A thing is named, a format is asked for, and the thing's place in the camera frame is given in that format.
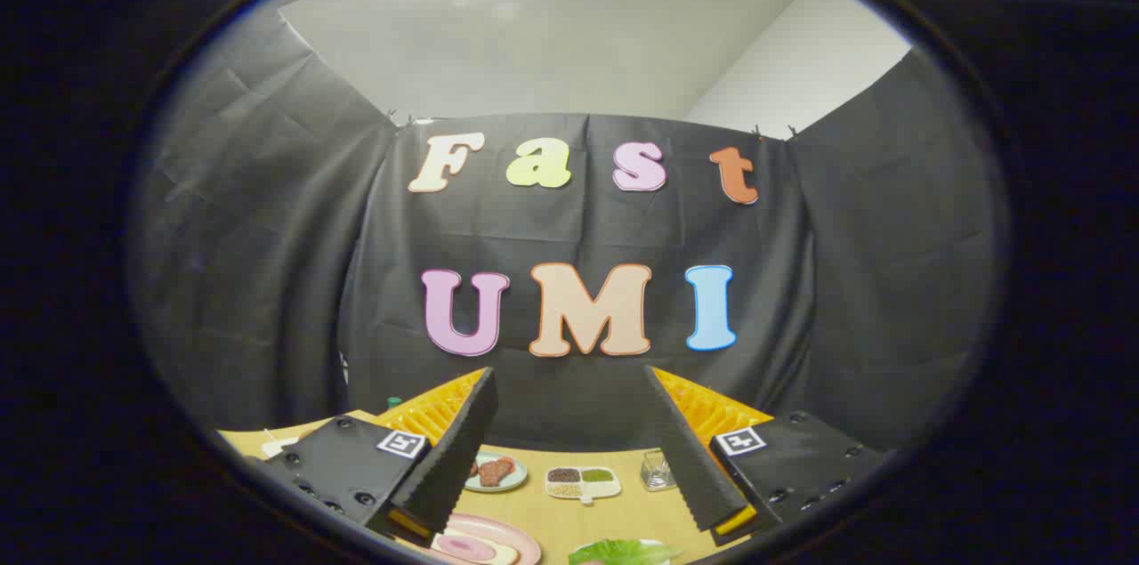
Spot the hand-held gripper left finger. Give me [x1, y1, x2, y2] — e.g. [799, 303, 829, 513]
[254, 367, 499, 548]

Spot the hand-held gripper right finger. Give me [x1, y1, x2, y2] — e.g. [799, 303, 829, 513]
[642, 365, 891, 548]

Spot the green lettuce leaf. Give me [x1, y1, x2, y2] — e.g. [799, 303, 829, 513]
[568, 538, 682, 565]

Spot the clear utensil holder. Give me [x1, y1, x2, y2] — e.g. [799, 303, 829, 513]
[641, 449, 679, 492]

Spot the pale green plate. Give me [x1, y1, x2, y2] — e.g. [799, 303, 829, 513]
[464, 449, 529, 493]

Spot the white divided condiment dish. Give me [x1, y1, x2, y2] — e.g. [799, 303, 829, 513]
[545, 465, 622, 505]

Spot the pink ham slice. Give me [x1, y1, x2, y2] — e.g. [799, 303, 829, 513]
[436, 534, 497, 563]

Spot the white bread slice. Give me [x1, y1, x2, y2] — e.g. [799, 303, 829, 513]
[432, 528, 521, 565]

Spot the pink plate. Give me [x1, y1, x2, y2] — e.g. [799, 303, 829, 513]
[427, 512, 542, 565]

